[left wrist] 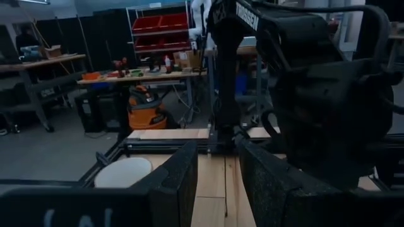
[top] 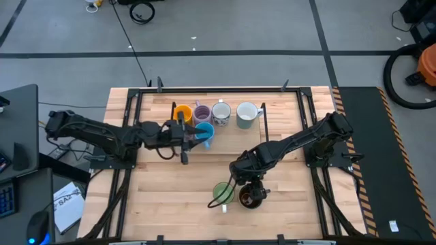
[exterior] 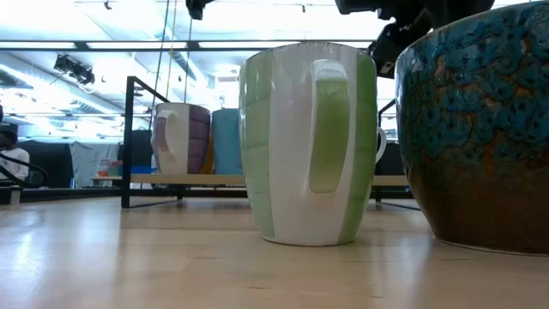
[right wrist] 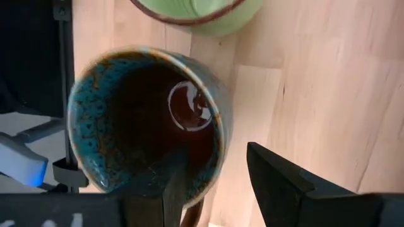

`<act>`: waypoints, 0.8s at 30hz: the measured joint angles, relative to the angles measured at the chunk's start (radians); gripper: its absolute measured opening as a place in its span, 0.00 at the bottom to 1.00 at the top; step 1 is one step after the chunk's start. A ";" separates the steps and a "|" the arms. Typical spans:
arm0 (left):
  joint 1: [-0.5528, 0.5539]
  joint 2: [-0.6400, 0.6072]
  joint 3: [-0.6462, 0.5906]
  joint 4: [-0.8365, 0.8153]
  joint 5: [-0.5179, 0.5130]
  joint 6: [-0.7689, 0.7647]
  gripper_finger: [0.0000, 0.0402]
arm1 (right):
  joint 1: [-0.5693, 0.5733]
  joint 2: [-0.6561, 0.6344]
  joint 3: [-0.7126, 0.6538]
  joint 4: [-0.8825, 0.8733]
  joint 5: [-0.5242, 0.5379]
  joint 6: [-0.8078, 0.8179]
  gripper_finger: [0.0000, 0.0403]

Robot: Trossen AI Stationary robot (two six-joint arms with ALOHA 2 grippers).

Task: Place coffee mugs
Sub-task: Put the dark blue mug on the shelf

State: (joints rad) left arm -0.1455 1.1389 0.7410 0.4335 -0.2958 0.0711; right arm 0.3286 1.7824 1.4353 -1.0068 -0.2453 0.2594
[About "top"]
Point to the orange vacuum cleaner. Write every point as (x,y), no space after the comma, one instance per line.
(428,64)

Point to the wooden riser shelf board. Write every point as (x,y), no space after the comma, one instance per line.
(235,139)

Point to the black computer mouse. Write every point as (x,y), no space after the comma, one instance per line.
(38,226)

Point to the black shelf side rail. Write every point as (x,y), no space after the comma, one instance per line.
(264,122)
(174,109)

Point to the blue faceted mug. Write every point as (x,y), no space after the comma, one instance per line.
(210,136)

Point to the white label sticker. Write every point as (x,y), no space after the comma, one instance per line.
(393,226)

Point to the black equipment case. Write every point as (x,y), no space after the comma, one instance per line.
(422,17)

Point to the teal brown glazed mug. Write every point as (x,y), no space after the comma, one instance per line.
(247,203)

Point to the black white patterned mug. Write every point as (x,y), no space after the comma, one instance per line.
(221,112)

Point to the green white striped mug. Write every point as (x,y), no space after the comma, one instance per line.
(223,192)

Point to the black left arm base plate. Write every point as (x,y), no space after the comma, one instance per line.
(112,163)

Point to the white grey-green mug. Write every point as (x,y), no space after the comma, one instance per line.
(246,114)

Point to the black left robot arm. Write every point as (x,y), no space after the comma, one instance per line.
(95,131)

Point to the white paper booklet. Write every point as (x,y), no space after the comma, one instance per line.
(69,207)

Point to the black frame clamp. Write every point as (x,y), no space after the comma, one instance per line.
(284,85)
(159,84)

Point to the black aluminium table frame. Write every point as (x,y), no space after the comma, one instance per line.
(221,90)

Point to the grey desk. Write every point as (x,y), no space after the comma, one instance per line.
(18,129)

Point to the black hazard-striped floor mat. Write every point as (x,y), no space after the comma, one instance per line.
(374,136)

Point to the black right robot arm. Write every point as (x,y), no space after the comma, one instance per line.
(296,139)

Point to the blue-lit black keyboard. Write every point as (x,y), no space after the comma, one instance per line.
(7,200)

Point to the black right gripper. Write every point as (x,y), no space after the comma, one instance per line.
(255,192)

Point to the purple ribbed mug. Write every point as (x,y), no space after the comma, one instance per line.
(202,114)

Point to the yellow mug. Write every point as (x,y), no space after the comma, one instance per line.
(188,111)

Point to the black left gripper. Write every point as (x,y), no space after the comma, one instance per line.
(175,134)

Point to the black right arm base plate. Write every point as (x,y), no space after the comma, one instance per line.
(332,158)

